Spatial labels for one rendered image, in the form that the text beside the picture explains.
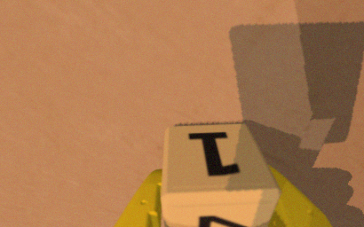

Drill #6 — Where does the tan number cube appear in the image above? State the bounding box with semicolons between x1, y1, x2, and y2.
161;124;282;227

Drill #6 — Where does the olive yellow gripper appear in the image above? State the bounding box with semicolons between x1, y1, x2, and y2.
114;165;332;227

